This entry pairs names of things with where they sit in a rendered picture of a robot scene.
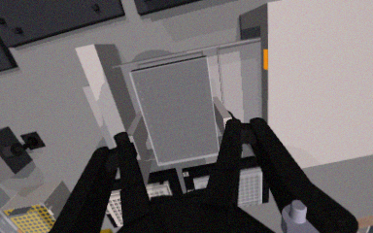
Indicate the grey bench mat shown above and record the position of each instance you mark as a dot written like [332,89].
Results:
[45,94]

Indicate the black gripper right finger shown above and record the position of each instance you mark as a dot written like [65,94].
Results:
[303,206]

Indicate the white multi-well assay plate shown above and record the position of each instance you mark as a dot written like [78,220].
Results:
[250,190]

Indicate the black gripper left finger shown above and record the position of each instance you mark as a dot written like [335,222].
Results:
[86,206]

